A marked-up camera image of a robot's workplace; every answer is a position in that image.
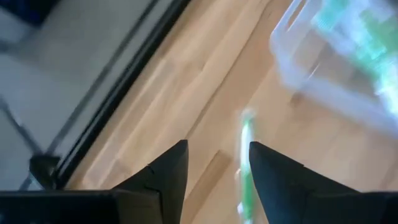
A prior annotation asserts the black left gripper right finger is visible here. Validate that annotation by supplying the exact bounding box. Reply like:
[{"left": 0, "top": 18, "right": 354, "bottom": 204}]
[{"left": 248, "top": 141, "right": 398, "bottom": 224}]

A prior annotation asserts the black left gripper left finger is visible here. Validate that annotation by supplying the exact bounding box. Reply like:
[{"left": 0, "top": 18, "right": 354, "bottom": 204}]
[{"left": 0, "top": 139, "right": 190, "bottom": 224}]

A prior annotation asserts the clear plastic bin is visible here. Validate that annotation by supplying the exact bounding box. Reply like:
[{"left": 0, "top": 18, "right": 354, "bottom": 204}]
[{"left": 269, "top": 0, "right": 398, "bottom": 139}]

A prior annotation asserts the black stand leg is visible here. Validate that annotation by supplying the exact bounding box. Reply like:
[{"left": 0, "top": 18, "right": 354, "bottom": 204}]
[{"left": 0, "top": 96, "right": 63, "bottom": 190}]

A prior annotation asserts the black aluminium table frame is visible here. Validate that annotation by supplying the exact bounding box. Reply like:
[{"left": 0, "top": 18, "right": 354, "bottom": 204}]
[{"left": 52, "top": 0, "right": 195, "bottom": 190}]

